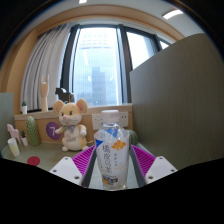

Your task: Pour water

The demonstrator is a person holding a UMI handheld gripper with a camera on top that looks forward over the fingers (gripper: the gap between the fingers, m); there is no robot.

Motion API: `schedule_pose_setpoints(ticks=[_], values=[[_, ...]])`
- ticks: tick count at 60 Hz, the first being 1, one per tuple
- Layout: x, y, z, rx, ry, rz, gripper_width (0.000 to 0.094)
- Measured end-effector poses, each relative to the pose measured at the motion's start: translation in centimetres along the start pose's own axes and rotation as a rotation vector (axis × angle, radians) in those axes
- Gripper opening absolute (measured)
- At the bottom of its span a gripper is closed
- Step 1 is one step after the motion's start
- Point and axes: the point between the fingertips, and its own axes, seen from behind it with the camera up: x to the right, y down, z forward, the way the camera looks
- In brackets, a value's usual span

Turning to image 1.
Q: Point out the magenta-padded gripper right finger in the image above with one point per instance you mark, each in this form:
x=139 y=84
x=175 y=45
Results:
x=156 y=170

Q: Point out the clear plastic drink bottle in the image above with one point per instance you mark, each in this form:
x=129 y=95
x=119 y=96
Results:
x=112 y=153

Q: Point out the round green cactus ornament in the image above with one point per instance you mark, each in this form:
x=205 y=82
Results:
x=134 y=137

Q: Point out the flat round red coaster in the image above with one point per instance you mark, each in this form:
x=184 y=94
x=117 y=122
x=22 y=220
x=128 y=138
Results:
x=33 y=161

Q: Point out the dark-framed window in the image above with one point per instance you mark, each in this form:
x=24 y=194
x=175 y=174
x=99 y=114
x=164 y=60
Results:
x=96 y=66

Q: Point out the purple round number sticker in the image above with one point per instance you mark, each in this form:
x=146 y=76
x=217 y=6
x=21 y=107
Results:
x=51 y=130

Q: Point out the low grey desk partition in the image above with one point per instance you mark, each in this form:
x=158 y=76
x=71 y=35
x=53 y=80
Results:
x=5 y=123

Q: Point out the tall grey desk partition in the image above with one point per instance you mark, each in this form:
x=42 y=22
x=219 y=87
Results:
x=180 y=100

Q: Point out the pink llama figure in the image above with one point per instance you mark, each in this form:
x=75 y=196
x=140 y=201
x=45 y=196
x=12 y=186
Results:
x=13 y=131

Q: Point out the black animal figurine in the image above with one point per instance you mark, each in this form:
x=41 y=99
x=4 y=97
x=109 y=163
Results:
x=61 y=94

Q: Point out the light grey curtain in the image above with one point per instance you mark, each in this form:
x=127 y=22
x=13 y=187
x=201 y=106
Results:
x=43 y=70

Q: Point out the beige plush mouse toy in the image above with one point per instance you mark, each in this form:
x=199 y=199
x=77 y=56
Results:
x=71 y=130

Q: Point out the small potted plant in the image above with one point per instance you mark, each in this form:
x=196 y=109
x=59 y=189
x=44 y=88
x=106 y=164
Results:
x=24 y=109
x=24 y=140

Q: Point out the tall green cactus ornament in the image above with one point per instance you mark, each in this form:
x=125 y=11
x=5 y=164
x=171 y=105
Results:
x=33 y=131

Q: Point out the wooden hand figure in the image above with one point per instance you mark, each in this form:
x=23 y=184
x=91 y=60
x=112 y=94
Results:
x=44 y=95

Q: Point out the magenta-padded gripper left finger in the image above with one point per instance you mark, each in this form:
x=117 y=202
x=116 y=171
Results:
x=68 y=170

